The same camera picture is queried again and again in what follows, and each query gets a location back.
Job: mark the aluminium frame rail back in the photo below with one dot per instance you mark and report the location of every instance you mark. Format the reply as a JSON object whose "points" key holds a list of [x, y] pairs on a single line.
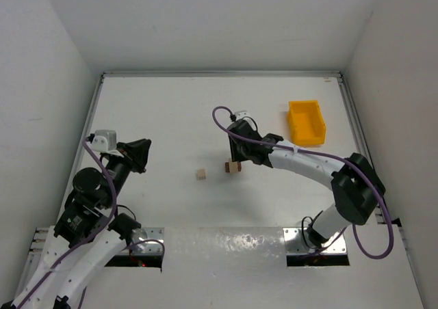
{"points": [[224, 73]]}

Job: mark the light wood rectangular block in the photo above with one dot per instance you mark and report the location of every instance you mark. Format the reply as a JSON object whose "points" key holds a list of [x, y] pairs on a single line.
{"points": [[233, 167]]}

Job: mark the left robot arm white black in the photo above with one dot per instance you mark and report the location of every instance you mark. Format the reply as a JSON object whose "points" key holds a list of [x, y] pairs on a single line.
{"points": [[90, 231]]}

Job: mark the light wood cube block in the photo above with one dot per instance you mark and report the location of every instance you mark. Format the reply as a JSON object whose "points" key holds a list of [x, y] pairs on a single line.
{"points": [[201, 174]]}

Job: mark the aluminium frame rail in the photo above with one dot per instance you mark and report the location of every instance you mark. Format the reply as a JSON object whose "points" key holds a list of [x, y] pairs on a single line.
{"points": [[353, 118], [80, 151], [224, 73]]}

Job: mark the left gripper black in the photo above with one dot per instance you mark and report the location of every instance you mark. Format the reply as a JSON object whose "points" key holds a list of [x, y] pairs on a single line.
{"points": [[131, 156]]}

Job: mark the aluminium frame rail right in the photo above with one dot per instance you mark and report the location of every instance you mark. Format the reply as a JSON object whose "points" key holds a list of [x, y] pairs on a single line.
{"points": [[353, 118]]}

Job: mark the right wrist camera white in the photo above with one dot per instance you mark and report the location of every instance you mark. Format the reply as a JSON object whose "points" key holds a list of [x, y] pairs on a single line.
{"points": [[241, 114]]}

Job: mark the aluminium frame rail left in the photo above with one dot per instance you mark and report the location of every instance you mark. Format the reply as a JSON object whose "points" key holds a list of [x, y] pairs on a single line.
{"points": [[80, 151]]}

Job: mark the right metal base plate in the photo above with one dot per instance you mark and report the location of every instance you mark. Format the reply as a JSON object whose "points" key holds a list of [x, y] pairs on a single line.
{"points": [[296, 246]]}

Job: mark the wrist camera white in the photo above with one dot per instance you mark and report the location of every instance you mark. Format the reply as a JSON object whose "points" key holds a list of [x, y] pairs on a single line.
{"points": [[241, 114], [103, 140]]}

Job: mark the yellow plastic bin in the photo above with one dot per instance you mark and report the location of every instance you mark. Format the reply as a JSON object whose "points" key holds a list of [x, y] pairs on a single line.
{"points": [[306, 124]]}

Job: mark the white front cover board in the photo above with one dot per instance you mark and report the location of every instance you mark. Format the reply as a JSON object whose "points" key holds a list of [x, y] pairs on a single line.
{"points": [[247, 268]]}

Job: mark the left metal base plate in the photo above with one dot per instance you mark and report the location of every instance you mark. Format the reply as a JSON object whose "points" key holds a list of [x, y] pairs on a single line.
{"points": [[147, 241]]}

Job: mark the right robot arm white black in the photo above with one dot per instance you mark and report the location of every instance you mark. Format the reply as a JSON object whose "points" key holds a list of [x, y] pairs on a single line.
{"points": [[353, 181]]}

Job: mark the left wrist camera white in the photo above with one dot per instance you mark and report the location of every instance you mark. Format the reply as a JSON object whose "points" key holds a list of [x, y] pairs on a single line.
{"points": [[103, 140]]}

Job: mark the metal base plate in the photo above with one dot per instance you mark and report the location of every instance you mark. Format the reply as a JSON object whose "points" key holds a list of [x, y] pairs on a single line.
{"points": [[296, 246], [147, 241]]}

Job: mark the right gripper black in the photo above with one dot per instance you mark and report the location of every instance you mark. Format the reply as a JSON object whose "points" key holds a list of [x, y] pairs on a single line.
{"points": [[240, 145]]}

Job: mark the dark brown wood block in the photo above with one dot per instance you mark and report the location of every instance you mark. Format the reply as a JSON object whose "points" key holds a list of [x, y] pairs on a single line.
{"points": [[226, 166]]}

